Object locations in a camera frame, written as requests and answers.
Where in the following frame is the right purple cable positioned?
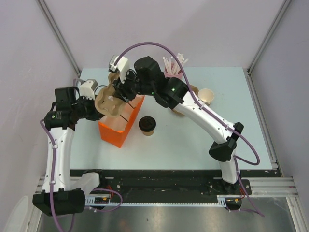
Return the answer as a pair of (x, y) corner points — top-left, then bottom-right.
(115, 42), (265, 217)

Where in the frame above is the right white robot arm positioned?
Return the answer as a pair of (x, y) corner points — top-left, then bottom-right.
(109, 56), (243, 194)

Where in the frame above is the orange paper bag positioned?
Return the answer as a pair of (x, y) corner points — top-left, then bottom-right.
(98, 95), (144, 148)

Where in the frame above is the brown pulp cup carrier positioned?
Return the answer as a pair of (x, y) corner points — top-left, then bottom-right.
(94, 73), (126, 117)
(171, 84), (200, 118)

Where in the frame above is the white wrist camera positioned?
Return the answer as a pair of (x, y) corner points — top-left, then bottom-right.
(79, 79), (98, 100)
(109, 55), (130, 84)

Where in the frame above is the pink straw holder cup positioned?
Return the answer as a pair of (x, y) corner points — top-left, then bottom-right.
(164, 68), (183, 80)

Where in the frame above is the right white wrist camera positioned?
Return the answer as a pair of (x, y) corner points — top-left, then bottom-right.
(109, 55), (130, 84)

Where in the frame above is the white wrapped straws bundle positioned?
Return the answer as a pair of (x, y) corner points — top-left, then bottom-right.
(162, 53), (189, 75)

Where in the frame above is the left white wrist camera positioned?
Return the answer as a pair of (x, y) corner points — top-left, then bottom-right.
(79, 79), (98, 100)

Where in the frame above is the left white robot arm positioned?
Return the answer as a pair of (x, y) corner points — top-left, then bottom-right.
(32, 87), (107, 217)

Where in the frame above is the brown paper coffee cup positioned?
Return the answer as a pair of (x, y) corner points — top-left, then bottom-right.
(141, 129), (155, 136)

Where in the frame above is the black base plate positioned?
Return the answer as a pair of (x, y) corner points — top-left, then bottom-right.
(70, 169), (280, 195)

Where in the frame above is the stack of brown paper cups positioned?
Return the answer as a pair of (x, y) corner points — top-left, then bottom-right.
(197, 88), (215, 106)

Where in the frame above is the black plastic cup lid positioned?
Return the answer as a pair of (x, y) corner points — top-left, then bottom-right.
(139, 116), (156, 130)

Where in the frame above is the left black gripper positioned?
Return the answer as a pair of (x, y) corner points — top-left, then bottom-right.
(72, 94), (108, 121)

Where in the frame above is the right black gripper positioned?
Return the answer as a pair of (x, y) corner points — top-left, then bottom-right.
(112, 68), (155, 103)

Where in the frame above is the white cable duct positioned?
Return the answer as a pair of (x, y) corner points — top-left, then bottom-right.
(85, 195), (226, 210)

